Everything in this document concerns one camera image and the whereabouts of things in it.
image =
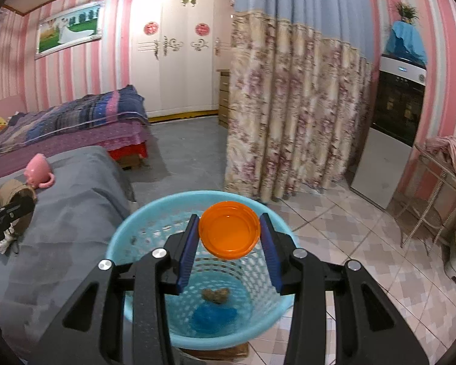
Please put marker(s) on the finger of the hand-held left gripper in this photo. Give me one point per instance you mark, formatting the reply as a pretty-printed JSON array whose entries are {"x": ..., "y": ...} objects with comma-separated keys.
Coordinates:
[{"x": 19, "y": 209}]

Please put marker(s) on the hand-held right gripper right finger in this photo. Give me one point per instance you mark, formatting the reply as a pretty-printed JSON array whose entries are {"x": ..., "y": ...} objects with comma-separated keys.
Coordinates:
[{"x": 270, "y": 254}]

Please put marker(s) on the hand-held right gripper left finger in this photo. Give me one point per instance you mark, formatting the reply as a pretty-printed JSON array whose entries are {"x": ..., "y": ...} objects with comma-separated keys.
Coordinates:
[{"x": 185, "y": 258}]

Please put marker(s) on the orange plastic lid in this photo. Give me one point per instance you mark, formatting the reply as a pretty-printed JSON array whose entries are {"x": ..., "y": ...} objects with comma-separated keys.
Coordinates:
[{"x": 228, "y": 230}]

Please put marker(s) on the light blue plastic basket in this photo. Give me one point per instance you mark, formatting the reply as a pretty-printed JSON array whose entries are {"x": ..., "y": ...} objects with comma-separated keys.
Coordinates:
[{"x": 144, "y": 220}]

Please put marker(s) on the brown phone case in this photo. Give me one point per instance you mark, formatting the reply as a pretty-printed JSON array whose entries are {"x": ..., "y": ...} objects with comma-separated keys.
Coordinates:
[{"x": 13, "y": 190}]

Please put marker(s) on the white crumpled paper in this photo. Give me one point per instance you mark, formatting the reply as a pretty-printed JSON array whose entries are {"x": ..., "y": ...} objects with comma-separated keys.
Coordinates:
[{"x": 7, "y": 241}]

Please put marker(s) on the pink plastic toy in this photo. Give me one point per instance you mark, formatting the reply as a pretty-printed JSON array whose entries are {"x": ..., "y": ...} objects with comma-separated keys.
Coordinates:
[{"x": 37, "y": 171}]

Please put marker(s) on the brown crumpled scrap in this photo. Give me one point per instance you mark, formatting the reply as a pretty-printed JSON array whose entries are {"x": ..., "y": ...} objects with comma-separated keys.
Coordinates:
[{"x": 215, "y": 295}]

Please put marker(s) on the blue crumpled wrapper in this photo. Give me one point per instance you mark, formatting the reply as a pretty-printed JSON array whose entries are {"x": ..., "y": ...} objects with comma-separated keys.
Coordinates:
[{"x": 212, "y": 317}]

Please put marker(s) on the yellow plush toy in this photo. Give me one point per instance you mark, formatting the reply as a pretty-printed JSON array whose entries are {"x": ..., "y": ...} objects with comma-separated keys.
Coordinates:
[{"x": 0, "y": 125}]

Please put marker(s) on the blue and purple striped quilt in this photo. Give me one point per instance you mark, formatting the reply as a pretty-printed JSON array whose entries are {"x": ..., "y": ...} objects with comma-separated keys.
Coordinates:
[{"x": 79, "y": 116}]

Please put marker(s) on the bed with purple sheet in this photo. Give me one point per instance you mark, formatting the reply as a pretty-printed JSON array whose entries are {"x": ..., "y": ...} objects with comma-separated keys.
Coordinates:
[{"x": 110, "y": 137}]

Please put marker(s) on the floral curtain with blue band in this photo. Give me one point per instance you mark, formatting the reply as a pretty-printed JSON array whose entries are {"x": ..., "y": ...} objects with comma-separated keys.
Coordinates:
[{"x": 288, "y": 114}]

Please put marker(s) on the wooden desk with drawers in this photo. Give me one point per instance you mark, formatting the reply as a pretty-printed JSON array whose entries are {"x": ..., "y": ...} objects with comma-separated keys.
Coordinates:
[{"x": 223, "y": 99}]

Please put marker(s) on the white refrigerator with dark door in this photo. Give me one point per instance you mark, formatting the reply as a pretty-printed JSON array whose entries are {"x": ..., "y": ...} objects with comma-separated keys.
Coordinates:
[{"x": 391, "y": 121}]

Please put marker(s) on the white wardrobe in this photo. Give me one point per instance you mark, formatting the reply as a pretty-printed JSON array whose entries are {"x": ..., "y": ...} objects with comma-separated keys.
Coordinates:
[{"x": 174, "y": 72}]

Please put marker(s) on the pink striped cloth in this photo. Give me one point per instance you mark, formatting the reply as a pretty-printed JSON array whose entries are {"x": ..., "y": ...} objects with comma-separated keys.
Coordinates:
[{"x": 454, "y": 156}]

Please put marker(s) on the blue cloth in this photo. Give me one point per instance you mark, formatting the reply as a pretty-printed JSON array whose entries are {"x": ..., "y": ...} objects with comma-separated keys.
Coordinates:
[{"x": 404, "y": 42}]

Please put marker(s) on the potted plant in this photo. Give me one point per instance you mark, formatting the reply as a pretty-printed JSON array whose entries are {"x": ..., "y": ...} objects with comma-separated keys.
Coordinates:
[{"x": 406, "y": 11}]

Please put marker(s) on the wall poster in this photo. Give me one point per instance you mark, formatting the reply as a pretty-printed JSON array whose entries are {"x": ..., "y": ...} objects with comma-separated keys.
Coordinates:
[{"x": 68, "y": 28}]

